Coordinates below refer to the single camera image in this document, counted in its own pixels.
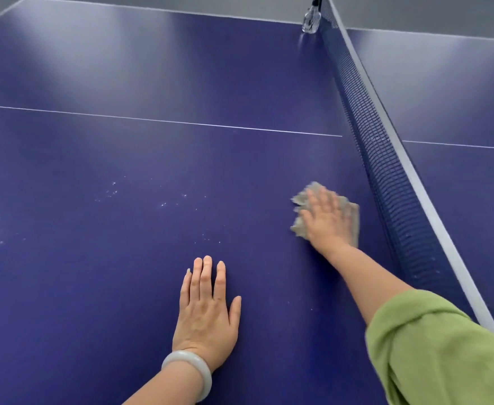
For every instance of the person's left hand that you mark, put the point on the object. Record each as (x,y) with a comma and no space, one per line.
(204,324)

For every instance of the person's right hand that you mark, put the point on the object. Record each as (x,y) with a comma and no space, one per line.
(327,227)

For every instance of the grey cleaning cloth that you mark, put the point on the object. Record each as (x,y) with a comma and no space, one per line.
(299,198)

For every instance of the person's left forearm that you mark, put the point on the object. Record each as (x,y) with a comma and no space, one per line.
(166,385)

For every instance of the person's right forearm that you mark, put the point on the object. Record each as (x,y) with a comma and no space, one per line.
(369,282)

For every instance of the dark table tennis net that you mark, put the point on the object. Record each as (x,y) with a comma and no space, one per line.
(390,177)

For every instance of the blue table tennis table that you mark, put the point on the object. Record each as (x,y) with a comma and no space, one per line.
(145,164)

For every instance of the green right sleeve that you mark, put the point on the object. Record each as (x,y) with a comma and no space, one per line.
(441,354)

